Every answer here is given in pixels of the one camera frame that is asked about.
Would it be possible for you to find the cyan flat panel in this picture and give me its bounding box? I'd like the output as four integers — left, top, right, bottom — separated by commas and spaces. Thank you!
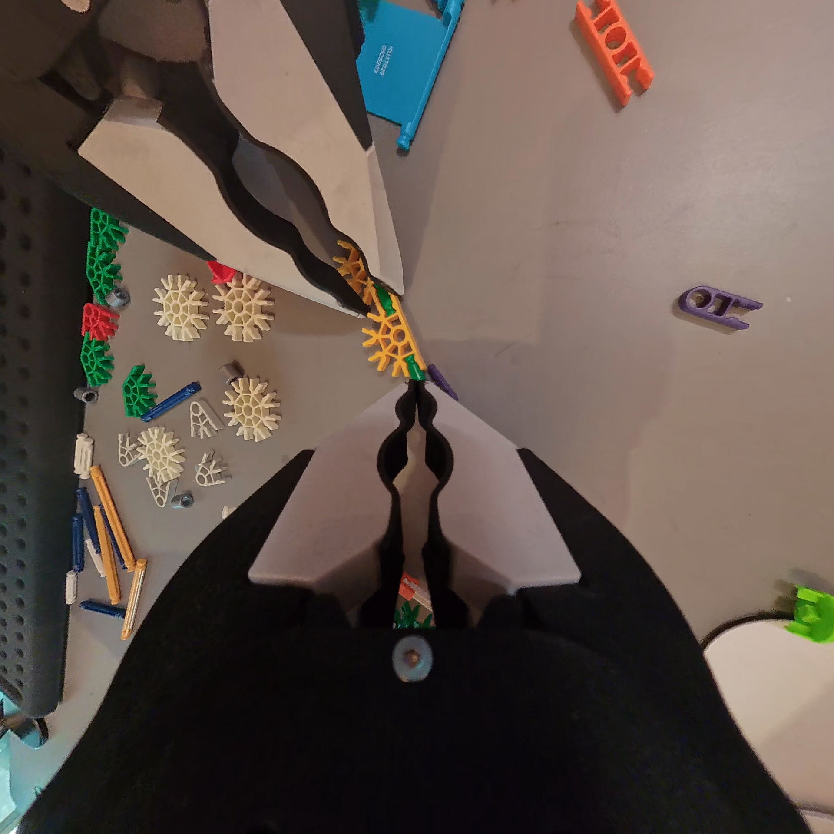
355, 0, 465, 154

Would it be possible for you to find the green fan connector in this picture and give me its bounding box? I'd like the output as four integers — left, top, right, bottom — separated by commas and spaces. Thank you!
86, 244, 123, 304
122, 365, 159, 418
90, 207, 129, 252
80, 337, 115, 387

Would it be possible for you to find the yellow connector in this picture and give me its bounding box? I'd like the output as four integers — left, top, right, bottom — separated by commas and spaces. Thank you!
332, 240, 379, 306
361, 306, 427, 379

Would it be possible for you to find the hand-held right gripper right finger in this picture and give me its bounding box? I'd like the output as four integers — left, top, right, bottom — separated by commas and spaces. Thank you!
420, 381, 582, 629

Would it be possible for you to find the orange slotted strip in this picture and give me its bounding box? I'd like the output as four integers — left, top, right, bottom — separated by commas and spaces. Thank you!
573, 0, 654, 107

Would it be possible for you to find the red fan connector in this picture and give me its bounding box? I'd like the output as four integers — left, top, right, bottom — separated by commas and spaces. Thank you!
81, 303, 120, 341

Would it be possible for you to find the lime green double-ended connector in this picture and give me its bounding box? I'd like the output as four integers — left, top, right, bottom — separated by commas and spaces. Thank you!
785, 585, 834, 642

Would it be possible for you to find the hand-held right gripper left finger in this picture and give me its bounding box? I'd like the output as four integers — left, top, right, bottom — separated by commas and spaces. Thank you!
248, 381, 419, 629

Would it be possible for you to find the white document stand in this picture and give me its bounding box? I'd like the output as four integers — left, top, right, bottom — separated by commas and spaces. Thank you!
700, 616, 834, 815

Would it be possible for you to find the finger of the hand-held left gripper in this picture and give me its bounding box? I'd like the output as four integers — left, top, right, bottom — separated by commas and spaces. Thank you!
208, 0, 406, 295
78, 98, 377, 319

